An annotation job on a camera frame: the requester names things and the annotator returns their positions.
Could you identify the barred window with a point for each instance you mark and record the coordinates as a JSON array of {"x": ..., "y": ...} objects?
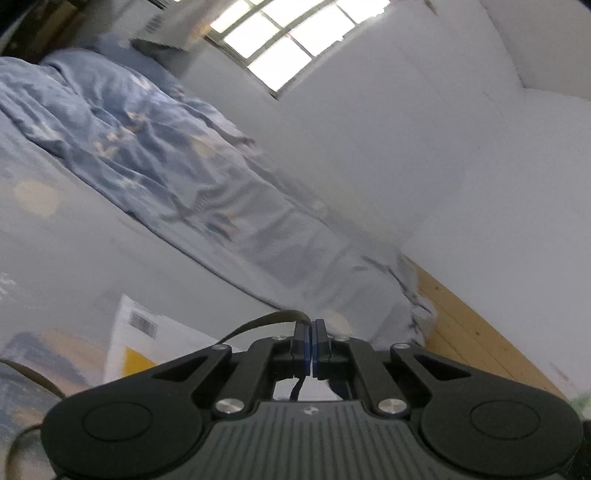
[{"x": 281, "y": 46}]

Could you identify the blue tree print duvet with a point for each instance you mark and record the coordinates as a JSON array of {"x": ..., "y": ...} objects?
[{"x": 161, "y": 152}]

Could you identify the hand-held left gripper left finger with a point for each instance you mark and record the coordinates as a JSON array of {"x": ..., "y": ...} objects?
[{"x": 305, "y": 350}]

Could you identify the brown shoelace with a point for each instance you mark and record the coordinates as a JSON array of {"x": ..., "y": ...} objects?
[{"x": 272, "y": 318}]

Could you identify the wooden bed board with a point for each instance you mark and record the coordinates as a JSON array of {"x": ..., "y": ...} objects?
[{"x": 475, "y": 332}]

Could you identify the pale printed curtain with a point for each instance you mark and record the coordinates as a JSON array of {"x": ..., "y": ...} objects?
[{"x": 175, "y": 23}]

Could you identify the grey-blue tree print bed sheet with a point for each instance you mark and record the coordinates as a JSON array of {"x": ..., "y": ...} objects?
[{"x": 92, "y": 249}]

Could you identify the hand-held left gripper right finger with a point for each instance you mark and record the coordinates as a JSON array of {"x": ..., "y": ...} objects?
[{"x": 317, "y": 350}]

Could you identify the yellow and white plastic bag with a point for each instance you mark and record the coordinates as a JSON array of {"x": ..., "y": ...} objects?
[{"x": 152, "y": 341}]

